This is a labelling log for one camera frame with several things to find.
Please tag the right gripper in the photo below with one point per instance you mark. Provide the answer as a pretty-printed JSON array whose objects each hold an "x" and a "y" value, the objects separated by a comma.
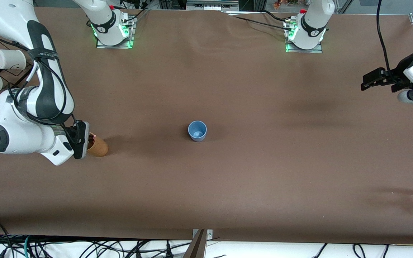
[{"x": 71, "y": 133}]

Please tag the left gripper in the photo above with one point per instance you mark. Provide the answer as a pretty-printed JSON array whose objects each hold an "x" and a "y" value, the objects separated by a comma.
[{"x": 397, "y": 73}]

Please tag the blue plastic cup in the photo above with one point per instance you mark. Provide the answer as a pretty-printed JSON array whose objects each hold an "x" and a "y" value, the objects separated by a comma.
[{"x": 196, "y": 134}]

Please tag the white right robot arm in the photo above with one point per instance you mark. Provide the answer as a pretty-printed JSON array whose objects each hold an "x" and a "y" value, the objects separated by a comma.
[{"x": 13, "y": 132}]

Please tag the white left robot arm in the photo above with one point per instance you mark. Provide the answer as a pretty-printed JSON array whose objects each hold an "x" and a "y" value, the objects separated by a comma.
[{"x": 312, "y": 25}]

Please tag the brown wooden cup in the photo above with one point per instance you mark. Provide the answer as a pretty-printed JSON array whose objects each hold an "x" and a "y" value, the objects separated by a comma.
[{"x": 100, "y": 147}]

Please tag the white paper cup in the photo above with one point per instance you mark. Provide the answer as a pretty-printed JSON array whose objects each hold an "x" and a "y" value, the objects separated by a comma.
[{"x": 7, "y": 59}]

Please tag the grey metal box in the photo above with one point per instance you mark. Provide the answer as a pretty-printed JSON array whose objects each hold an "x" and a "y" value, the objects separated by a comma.
[{"x": 210, "y": 5}]

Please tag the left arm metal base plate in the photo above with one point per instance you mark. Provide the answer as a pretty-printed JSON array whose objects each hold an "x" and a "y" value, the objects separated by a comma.
[{"x": 305, "y": 51}]

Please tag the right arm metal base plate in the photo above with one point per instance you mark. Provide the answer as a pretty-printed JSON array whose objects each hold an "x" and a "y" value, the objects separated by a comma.
[{"x": 115, "y": 46}]

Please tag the dark brown post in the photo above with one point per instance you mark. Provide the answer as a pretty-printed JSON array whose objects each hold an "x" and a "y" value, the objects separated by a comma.
[{"x": 195, "y": 249}]

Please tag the small metal bracket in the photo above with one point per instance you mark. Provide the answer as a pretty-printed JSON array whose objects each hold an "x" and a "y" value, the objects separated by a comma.
[{"x": 209, "y": 234}]

